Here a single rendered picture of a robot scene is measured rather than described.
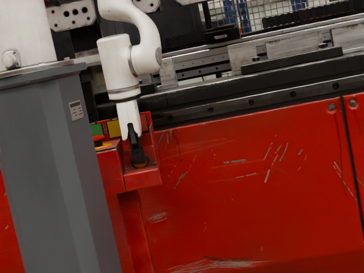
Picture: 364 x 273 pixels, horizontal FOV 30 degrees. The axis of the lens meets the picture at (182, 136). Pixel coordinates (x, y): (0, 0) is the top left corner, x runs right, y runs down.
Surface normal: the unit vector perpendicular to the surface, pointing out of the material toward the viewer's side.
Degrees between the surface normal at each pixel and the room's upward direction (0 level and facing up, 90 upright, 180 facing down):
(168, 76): 90
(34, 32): 90
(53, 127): 90
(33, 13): 90
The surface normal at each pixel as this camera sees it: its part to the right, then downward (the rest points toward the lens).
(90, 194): 0.95, -0.16
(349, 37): -0.10, 0.15
